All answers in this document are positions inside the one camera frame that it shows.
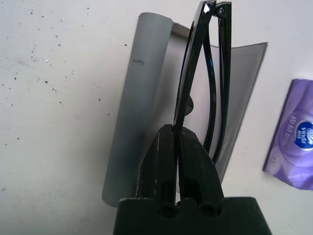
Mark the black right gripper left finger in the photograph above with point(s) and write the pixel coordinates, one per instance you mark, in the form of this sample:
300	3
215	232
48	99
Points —
159	166

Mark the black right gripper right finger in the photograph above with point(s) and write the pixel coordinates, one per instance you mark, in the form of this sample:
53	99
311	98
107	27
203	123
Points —
195	171

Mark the black sunglasses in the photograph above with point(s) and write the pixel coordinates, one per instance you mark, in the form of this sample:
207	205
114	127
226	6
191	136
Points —
193	61

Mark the grey open glasses case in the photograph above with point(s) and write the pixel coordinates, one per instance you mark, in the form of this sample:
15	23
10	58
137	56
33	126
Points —
137	98

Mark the purple tissue pack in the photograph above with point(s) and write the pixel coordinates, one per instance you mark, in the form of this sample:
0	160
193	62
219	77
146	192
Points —
291	147

